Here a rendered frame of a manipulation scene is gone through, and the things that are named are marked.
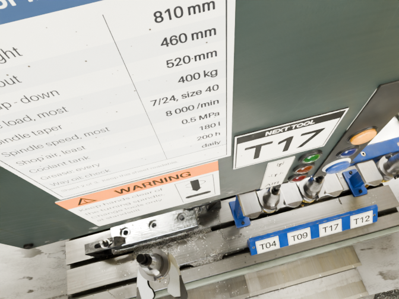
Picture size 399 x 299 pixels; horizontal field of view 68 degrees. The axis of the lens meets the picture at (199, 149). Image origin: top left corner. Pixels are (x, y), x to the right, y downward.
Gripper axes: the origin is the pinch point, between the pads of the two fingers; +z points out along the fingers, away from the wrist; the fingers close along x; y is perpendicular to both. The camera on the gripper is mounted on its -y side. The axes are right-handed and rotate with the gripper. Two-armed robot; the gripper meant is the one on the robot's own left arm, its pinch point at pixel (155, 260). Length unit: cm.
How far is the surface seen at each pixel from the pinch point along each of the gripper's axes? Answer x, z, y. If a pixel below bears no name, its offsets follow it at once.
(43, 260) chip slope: -60, 21, 63
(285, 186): 35.3, 10.9, 9.6
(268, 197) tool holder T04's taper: 28.9, 8.1, 5.0
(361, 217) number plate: 63, 1, 37
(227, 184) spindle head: 16.4, 1.6, -33.8
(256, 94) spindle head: 18, 2, -51
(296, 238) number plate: 40, 0, 38
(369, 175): 57, 8, 10
